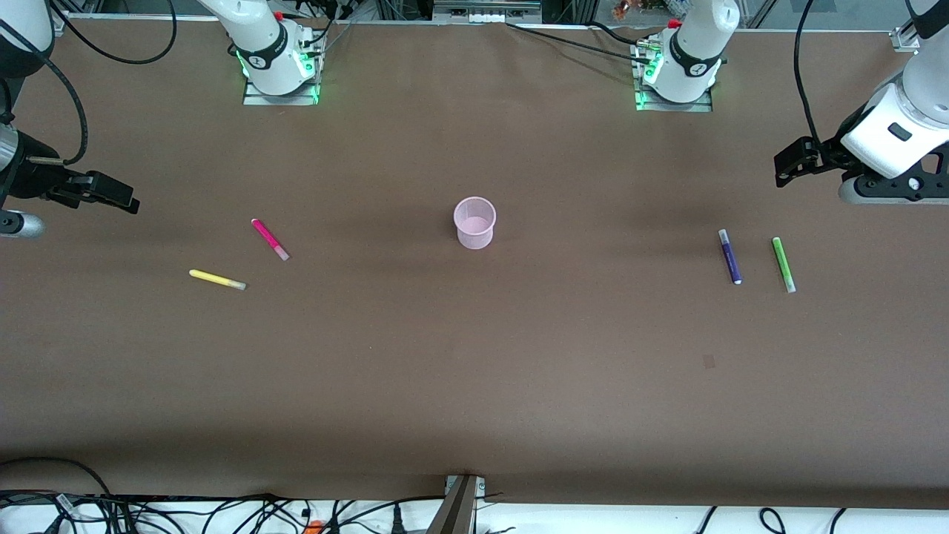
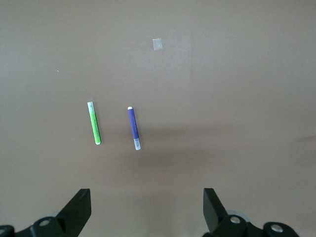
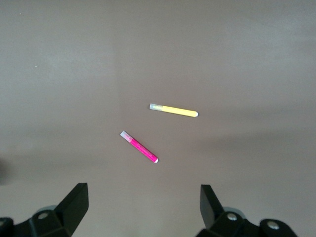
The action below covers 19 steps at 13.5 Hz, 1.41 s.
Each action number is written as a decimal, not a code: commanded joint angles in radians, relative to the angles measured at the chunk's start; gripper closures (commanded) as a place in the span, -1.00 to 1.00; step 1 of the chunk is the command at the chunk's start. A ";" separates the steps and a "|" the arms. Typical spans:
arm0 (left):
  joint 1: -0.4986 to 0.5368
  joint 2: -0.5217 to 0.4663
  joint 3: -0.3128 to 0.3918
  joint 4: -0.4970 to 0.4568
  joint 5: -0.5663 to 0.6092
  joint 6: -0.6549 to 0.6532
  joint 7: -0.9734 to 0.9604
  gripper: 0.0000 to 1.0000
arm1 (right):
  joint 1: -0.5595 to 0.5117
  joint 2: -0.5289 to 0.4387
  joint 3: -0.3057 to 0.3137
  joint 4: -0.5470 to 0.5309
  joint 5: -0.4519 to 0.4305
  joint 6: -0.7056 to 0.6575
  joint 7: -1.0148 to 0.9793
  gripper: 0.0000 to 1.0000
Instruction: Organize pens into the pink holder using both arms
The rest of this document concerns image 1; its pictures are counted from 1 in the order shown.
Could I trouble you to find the purple marker pen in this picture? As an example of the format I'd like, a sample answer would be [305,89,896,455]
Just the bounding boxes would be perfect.
[718,228,743,286]

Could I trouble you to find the pink marker pen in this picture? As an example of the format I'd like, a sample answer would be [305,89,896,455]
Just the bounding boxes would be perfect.
[251,218,291,261]

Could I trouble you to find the pink mesh pen holder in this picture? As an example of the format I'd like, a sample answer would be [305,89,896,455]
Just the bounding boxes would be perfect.
[453,196,497,250]

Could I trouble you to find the green marker pen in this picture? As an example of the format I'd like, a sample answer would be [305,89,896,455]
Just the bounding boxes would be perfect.
[772,237,798,294]

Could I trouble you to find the yellow marker pen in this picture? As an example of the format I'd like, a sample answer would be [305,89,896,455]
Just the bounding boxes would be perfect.
[189,268,247,291]

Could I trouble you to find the white power strip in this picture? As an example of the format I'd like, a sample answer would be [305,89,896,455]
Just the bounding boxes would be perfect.
[432,0,543,24]

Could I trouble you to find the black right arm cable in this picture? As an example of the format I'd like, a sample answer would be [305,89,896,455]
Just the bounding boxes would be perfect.
[0,0,177,165]

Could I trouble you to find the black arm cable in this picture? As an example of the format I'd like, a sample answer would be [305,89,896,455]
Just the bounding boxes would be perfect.
[0,0,177,165]
[793,0,825,146]

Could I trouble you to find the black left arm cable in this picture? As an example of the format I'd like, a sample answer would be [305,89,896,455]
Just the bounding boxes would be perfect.
[793,0,825,146]

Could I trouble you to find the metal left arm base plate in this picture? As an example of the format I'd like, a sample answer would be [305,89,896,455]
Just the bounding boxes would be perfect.
[635,83,714,113]

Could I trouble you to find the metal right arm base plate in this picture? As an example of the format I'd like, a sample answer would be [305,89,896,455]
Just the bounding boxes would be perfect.
[242,74,322,106]

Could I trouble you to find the thin black table cable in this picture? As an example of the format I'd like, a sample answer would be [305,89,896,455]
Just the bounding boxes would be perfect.
[506,21,657,66]

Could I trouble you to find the black arched cable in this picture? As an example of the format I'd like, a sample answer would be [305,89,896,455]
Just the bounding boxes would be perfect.
[0,456,113,499]

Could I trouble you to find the dark camera mount post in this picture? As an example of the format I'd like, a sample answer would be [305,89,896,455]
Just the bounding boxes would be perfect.
[429,475,487,534]

